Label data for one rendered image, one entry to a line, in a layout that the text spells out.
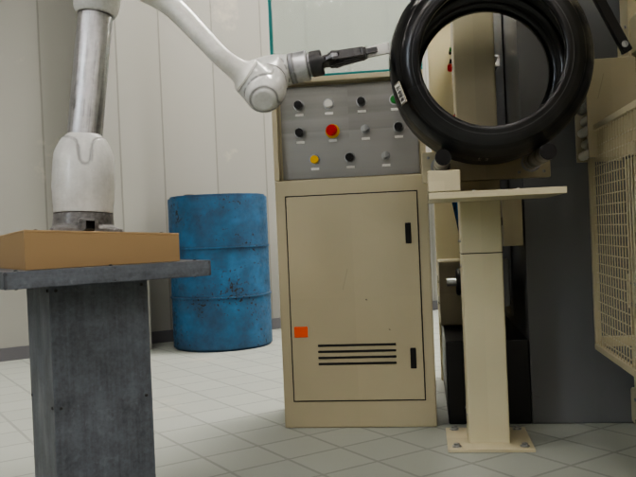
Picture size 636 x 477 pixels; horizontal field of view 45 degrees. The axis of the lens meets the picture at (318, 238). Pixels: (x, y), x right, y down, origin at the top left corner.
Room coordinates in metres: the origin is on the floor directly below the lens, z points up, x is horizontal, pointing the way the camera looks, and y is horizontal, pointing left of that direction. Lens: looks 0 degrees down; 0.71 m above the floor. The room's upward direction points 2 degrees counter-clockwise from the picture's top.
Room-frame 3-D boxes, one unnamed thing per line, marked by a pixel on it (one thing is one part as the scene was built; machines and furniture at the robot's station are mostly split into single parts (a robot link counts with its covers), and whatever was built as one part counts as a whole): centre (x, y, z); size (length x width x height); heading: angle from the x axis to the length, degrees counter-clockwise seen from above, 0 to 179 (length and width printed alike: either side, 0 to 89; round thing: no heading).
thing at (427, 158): (2.45, -0.54, 0.90); 0.40 x 0.03 x 0.10; 82
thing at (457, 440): (2.53, -0.53, 0.01); 0.27 x 0.27 x 0.02; 82
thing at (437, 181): (2.29, -0.38, 0.84); 0.36 x 0.09 x 0.06; 172
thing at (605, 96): (2.44, -0.92, 1.05); 0.20 x 0.15 x 0.30; 172
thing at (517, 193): (2.27, -0.51, 0.80); 0.37 x 0.36 x 0.02; 82
